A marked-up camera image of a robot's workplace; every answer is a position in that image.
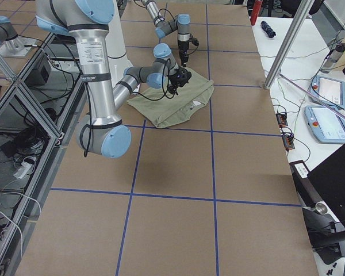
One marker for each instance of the olive green long-sleeve shirt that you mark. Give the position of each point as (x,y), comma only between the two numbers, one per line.
(167,112)

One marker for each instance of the upper teach pendant tablet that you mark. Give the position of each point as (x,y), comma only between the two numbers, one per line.
(328,90)

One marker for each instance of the black monitor on stand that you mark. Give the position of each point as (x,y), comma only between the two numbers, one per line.
(322,191)

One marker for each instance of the orange black connector board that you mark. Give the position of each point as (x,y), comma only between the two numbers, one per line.
(281,119)

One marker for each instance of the water bottle with dark cap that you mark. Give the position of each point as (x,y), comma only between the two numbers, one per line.
(332,58)

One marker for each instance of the folded dark blue umbrella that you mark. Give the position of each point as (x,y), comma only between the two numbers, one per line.
(267,29)

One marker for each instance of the aluminium frame post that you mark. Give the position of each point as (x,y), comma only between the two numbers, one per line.
(294,28)

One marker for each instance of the white power strip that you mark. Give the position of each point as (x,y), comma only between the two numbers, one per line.
(23,170)

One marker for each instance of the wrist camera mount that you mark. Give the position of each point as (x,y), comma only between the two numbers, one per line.
(182,76)
(194,41)

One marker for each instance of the lower teach pendant tablet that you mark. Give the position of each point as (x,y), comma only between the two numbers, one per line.
(325,125)

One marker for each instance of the white central pedestal column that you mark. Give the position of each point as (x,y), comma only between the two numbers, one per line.
(117,58)

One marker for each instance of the teach pendant tablet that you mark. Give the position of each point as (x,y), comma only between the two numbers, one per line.
(325,125)
(328,90)

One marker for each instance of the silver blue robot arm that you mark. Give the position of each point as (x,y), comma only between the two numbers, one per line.
(101,131)
(179,24)

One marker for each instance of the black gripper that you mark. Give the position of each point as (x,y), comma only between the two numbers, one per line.
(183,46)
(175,83)

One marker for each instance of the red cylinder bottle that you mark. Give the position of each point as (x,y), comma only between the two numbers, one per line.
(255,11)

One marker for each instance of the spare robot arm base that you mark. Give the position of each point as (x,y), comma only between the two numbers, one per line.
(11,45)

